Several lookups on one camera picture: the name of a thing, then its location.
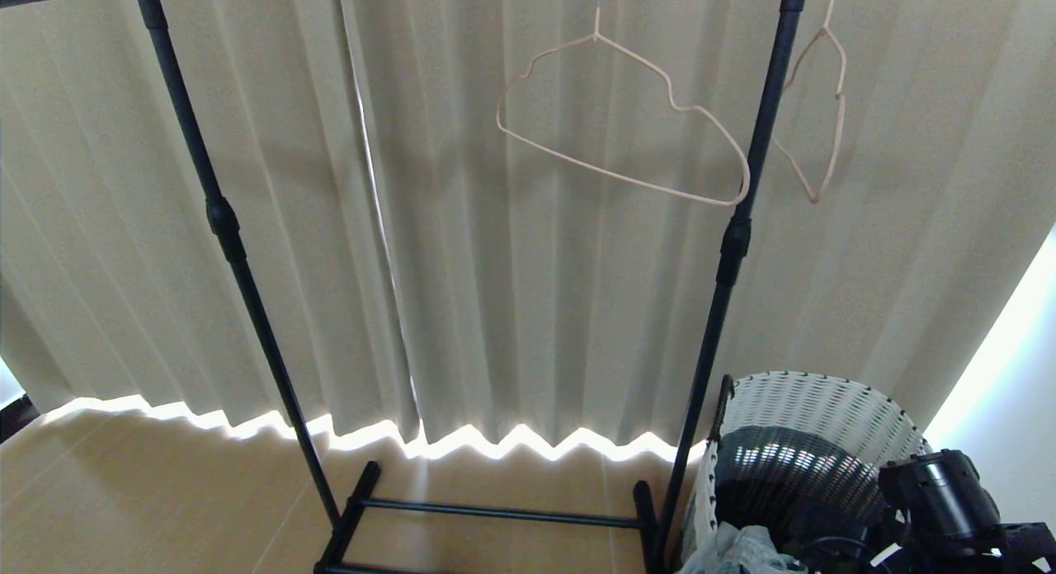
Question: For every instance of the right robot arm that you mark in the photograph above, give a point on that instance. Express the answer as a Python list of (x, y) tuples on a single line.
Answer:
[(940, 491)]

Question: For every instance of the pink clothes hanger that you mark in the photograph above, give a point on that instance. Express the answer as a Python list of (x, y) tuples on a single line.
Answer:
[(596, 25), (827, 17)]

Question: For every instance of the white laundry basket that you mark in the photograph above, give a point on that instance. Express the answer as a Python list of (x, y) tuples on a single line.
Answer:
[(808, 401)]

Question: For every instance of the black clothes rack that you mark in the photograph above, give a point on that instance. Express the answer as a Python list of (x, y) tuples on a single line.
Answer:
[(223, 219)]

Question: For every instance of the pale grey garment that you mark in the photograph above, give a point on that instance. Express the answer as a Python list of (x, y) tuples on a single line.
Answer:
[(742, 553)]

